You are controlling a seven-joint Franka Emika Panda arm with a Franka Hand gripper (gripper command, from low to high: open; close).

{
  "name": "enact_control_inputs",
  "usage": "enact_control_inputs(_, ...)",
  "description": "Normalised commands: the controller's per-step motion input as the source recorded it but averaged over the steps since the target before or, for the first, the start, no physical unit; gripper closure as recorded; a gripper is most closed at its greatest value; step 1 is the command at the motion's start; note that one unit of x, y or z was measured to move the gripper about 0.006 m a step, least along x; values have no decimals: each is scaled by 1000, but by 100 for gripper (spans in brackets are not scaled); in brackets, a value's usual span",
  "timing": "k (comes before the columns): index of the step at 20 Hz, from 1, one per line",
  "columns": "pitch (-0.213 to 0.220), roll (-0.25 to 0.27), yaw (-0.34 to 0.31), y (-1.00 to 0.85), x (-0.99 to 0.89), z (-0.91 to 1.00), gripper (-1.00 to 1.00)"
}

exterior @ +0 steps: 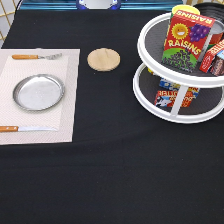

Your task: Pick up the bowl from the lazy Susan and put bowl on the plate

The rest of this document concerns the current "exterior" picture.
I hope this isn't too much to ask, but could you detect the black ribbed bowl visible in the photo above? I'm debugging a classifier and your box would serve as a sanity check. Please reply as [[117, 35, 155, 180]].
[[195, 2, 224, 23]]

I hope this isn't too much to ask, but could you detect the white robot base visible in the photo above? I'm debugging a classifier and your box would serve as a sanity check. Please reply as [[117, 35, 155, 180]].
[[76, 0, 121, 10]]

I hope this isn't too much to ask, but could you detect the white two-tier lazy Susan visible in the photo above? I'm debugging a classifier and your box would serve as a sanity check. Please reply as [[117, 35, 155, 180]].
[[133, 13, 224, 124]]

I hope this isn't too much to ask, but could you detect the round silver metal plate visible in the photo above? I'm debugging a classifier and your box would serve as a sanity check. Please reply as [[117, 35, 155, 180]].
[[12, 74, 65, 111]]

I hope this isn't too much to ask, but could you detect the beige woven placemat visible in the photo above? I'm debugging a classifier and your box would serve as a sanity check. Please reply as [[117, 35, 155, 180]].
[[0, 49, 80, 145]]

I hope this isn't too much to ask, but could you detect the round wooden coaster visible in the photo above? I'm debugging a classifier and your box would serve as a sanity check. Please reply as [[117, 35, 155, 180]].
[[87, 48, 120, 72]]

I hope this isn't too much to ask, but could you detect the red orange snack box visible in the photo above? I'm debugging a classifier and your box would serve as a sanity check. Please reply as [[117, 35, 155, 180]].
[[154, 90, 193, 107]]

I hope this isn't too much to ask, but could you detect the blue white food box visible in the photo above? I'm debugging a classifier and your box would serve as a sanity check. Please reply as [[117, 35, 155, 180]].
[[159, 78, 180, 91]]

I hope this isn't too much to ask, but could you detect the red raisins box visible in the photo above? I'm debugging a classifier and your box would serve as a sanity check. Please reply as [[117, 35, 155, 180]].
[[162, 10, 215, 72]]

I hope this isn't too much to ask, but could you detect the dark red small box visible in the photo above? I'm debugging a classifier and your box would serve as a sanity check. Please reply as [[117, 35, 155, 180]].
[[210, 50, 224, 76]]

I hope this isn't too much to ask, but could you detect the red crayon box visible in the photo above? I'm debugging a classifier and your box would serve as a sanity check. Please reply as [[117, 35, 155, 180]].
[[200, 39, 224, 73]]

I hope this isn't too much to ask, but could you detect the green yellow cylindrical can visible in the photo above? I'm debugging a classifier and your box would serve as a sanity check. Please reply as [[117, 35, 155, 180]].
[[164, 4, 200, 47]]

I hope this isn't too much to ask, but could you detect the wooden handled fork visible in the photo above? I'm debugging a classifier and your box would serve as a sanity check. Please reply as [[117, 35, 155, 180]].
[[12, 53, 62, 60]]

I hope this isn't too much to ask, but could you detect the wooden handled knife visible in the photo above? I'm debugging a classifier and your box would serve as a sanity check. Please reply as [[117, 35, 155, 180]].
[[0, 126, 57, 132]]

